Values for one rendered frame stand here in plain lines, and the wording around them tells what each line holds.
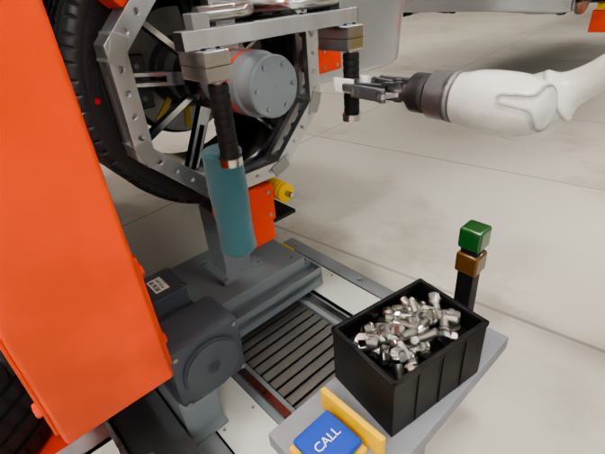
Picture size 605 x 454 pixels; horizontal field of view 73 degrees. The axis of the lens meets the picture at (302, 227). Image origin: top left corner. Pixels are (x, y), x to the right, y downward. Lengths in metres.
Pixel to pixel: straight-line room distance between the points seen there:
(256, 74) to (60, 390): 0.63
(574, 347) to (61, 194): 1.44
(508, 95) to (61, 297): 0.69
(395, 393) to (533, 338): 0.99
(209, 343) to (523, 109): 0.73
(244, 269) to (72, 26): 0.81
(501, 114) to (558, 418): 0.88
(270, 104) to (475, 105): 0.40
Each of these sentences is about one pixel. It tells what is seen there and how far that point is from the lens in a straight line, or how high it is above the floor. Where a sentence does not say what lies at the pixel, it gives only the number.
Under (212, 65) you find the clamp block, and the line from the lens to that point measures 0.73.
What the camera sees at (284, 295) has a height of 0.15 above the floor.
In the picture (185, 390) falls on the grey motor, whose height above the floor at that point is 0.29.
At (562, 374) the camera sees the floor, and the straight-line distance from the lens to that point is 1.47.
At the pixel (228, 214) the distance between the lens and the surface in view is 0.93.
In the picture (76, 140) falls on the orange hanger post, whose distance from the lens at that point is 0.50.
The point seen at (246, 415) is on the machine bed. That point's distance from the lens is 1.18.
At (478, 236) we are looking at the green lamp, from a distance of 0.73.
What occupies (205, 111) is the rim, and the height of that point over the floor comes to 0.77.
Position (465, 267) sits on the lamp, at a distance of 0.77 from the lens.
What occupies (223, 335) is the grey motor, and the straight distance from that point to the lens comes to 0.96.
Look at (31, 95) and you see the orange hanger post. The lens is 0.49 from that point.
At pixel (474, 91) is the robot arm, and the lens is 0.77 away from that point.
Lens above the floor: 1.03
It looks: 31 degrees down
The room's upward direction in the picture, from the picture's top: 5 degrees counter-clockwise
